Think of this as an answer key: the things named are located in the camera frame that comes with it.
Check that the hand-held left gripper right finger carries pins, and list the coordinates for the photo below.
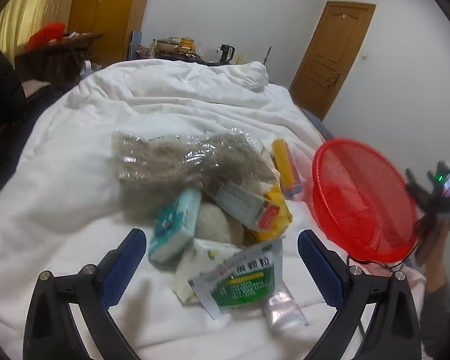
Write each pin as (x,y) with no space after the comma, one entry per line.
(320,266)

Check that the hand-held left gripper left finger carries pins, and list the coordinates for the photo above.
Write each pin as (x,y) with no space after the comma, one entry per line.
(122,270)

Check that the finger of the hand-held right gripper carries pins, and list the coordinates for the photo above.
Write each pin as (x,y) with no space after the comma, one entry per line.
(416,189)

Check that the silver tube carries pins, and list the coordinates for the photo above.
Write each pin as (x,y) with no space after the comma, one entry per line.
(283,309)

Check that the red plastic mesh basket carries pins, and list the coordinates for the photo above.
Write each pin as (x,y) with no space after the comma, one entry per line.
(360,202)

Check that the teal tissue pack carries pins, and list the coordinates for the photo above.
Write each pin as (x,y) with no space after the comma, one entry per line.
(174,225)

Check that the yellow packet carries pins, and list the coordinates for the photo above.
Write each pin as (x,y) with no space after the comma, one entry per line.
(275,210)

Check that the white tissue pack lemon print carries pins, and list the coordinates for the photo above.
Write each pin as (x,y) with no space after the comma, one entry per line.
(198,266)

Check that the green and white sachet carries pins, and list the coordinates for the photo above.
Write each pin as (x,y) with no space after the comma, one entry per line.
(243,281)

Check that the white packet with red label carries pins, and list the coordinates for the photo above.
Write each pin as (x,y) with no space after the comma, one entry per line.
(240,202)

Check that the striped multicolour pack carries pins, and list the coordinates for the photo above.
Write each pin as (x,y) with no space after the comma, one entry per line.
(287,168)

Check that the beige plush ball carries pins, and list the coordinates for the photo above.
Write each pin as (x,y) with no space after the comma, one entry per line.
(215,225)

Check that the bagged grey plush toy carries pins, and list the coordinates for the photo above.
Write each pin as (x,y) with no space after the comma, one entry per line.
(180,161)

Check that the person's right forearm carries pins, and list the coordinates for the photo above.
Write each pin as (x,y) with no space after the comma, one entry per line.
(437,300)

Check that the person's right hand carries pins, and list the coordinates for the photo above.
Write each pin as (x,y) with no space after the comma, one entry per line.
(437,236)

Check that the white duvet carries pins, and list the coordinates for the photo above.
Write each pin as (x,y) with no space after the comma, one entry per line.
(97,120)

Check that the wooden door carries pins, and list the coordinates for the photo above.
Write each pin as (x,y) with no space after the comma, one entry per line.
(330,56)

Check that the black tripod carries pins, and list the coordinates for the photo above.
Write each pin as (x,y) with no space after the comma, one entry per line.
(267,55)

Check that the dark cloth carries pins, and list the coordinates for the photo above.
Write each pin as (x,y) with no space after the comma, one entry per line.
(0,90)

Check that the yellow plastic bag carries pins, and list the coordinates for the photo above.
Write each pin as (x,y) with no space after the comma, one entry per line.
(239,59)

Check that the dark wooden table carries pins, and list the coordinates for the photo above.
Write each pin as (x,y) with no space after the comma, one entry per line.
(60,50)

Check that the beige cooking pot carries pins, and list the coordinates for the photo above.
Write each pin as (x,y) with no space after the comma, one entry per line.
(168,45)

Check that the clear plastic bag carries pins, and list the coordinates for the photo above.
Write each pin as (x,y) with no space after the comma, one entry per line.
(208,53)

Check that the black kettle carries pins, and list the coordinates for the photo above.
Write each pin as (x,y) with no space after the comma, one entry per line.
(227,52)

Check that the red bag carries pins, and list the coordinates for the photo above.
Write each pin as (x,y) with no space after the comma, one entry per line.
(47,35)

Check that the yellow wooden wardrobe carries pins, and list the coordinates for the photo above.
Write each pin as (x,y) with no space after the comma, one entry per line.
(108,3)

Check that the yellow curtain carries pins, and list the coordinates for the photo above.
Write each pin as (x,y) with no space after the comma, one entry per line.
(33,11)

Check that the white light switch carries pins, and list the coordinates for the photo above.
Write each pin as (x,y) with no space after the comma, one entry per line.
(365,56)

